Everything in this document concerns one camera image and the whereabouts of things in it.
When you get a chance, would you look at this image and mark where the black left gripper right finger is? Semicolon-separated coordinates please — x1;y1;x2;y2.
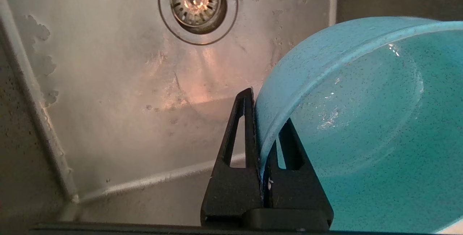
264;119;332;210

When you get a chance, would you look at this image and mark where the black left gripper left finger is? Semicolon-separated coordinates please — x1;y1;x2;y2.
201;88;263;228

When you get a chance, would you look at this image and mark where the teal bowl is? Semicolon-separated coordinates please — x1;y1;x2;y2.
254;16;463;234

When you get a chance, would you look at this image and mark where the stainless steel sink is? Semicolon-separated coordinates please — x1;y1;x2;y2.
0;0;463;228

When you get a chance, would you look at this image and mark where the metal sink drain strainer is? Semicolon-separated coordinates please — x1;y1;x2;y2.
158;0;238;46

